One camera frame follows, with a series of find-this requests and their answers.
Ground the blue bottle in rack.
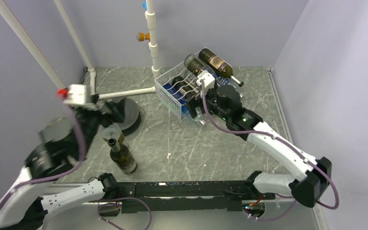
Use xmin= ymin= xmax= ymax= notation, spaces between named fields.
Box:
xmin=161 ymin=83 xmax=206 ymax=126

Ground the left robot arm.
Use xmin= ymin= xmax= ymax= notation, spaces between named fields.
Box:
xmin=0 ymin=101 xmax=124 ymax=230

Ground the white PVC pipe frame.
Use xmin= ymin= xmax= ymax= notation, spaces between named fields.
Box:
xmin=54 ymin=0 xmax=160 ymax=100

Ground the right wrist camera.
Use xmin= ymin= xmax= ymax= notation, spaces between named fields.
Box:
xmin=196 ymin=70 xmax=216 ymax=92

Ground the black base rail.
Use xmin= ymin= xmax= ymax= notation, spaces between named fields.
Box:
xmin=85 ymin=179 xmax=299 ymax=214

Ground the white wire wine rack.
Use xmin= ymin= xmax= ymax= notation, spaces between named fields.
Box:
xmin=155 ymin=53 xmax=218 ymax=124

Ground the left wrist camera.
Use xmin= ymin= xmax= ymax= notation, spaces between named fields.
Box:
xmin=56 ymin=84 xmax=99 ymax=111

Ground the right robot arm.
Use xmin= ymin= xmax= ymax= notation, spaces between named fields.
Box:
xmin=187 ymin=85 xmax=339 ymax=209

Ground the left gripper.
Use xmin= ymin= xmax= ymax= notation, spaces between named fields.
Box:
xmin=75 ymin=94 xmax=126 ymax=158

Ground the blue clip on pipe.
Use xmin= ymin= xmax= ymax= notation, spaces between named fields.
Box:
xmin=142 ymin=1 xmax=147 ymax=10

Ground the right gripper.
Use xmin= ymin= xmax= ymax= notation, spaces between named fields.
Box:
xmin=184 ymin=84 xmax=230 ymax=122

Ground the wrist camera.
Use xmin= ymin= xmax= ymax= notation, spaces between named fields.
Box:
xmin=196 ymin=70 xmax=216 ymax=92
xmin=56 ymin=84 xmax=99 ymax=111

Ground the grey round perforated disc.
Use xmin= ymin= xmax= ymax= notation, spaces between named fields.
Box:
xmin=111 ymin=97 xmax=141 ymax=136

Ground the clear glass bottle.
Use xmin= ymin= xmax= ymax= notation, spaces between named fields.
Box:
xmin=184 ymin=54 xmax=212 ymax=77

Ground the diagonal white pole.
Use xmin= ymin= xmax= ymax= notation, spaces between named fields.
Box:
xmin=0 ymin=0 xmax=65 ymax=89

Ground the blue glass bottle silver cap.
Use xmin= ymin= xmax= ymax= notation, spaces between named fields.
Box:
xmin=212 ymin=73 xmax=243 ymax=98

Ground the orange nozzle on pipe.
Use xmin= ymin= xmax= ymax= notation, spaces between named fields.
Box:
xmin=137 ymin=33 xmax=150 ymax=42

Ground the dark green wine bottle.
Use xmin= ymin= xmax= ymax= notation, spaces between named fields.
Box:
xmin=172 ymin=76 xmax=199 ymax=98

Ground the dark wine bottle brown label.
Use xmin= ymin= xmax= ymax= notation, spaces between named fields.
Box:
xmin=198 ymin=48 xmax=244 ymax=87

